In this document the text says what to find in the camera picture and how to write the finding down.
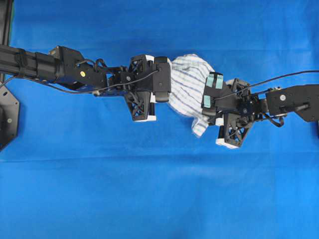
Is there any black frame post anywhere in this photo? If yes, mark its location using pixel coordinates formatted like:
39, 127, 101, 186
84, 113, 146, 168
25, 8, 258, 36
0, 0, 14, 45

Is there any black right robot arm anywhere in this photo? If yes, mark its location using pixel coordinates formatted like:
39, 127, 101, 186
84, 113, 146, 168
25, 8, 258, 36
201, 78, 319, 149

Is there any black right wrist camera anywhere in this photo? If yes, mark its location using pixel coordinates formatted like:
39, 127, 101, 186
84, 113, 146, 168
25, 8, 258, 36
201, 72, 238, 116

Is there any white blue striped towel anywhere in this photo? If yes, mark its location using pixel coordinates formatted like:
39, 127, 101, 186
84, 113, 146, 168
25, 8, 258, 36
168, 54, 214, 137

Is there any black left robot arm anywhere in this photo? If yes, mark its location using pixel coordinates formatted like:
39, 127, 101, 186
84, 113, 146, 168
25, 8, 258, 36
0, 45, 159, 122

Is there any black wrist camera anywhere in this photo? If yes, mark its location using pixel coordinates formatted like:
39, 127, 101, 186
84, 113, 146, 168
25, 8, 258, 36
201, 72, 238, 116
152, 56, 171, 103

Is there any black camera cable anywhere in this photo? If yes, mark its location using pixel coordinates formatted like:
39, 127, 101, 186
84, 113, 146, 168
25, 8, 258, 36
0, 69, 160, 95
211, 70, 319, 105

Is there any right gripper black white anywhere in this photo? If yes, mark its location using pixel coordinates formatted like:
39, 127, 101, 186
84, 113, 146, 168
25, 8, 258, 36
207, 78, 266, 149

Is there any black left camera cable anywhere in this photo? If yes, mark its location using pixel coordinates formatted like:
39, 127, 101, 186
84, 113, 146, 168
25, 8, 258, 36
0, 69, 160, 95

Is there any black right camera cable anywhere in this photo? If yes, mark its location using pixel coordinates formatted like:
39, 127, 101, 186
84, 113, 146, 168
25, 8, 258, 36
211, 70, 319, 105

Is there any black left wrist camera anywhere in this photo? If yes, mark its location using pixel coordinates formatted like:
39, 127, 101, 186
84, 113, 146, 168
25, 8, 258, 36
152, 56, 171, 103

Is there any blue table cloth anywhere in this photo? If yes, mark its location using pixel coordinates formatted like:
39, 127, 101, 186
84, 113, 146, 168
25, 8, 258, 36
0, 0, 319, 239

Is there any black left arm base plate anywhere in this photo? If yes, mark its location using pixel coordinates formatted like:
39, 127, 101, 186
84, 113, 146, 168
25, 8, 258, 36
0, 86, 19, 150

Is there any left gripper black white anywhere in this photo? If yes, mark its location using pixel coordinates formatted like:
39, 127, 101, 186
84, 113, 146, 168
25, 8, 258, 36
107, 55, 157, 122

